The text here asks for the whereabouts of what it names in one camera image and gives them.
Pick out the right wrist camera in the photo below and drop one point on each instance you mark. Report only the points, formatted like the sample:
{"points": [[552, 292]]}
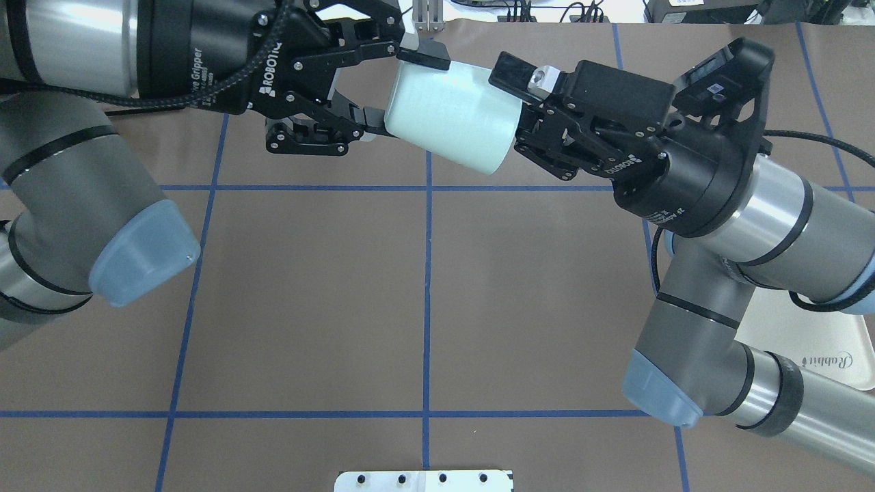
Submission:
{"points": [[716, 90]]}

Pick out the green cup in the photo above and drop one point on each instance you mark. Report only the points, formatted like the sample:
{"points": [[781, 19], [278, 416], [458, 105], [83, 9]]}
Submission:
{"points": [[453, 113]]}

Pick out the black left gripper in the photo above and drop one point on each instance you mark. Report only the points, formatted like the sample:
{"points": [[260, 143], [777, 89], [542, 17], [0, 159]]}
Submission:
{"points": [[205, 51]]}

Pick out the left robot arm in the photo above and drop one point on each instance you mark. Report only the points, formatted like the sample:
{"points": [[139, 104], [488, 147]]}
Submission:
{"points": [[95, 223]]}

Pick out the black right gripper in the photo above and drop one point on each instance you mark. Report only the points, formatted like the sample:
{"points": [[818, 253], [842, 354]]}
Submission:
{"points": [[690, 183]]}

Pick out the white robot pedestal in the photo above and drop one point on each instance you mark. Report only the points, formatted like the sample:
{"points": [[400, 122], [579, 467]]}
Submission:
{"points": [[426, 480]]}

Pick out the orange usb hub far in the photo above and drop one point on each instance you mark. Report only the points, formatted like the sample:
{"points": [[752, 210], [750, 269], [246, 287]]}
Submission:
{"points": [[518, 12]]}

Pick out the aluminium frame post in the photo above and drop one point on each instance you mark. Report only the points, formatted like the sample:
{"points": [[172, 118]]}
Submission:
{"points": [[428, 16]]}

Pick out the cream rabbit tray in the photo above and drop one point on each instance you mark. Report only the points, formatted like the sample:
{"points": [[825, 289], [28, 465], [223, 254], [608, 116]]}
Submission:
{"points": [[833, 344]]}

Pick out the black mini computer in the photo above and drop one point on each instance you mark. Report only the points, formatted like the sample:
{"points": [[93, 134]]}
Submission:
{"points": [[699, 12]]}

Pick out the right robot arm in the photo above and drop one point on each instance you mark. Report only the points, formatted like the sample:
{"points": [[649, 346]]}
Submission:
{"points": [[753, 244]]}

